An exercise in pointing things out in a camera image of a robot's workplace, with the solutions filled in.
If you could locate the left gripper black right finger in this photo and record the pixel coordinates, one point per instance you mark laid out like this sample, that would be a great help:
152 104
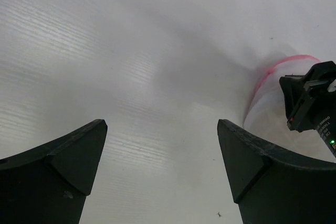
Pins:
271 184

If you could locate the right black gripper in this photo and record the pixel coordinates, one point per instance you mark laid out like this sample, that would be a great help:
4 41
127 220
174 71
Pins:
310 101

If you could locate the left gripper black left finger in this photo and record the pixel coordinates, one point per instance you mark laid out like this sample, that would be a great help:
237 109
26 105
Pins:
50 183

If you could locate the white mesh laundry bag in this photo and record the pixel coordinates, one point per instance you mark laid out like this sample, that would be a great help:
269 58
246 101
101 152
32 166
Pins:
266 114

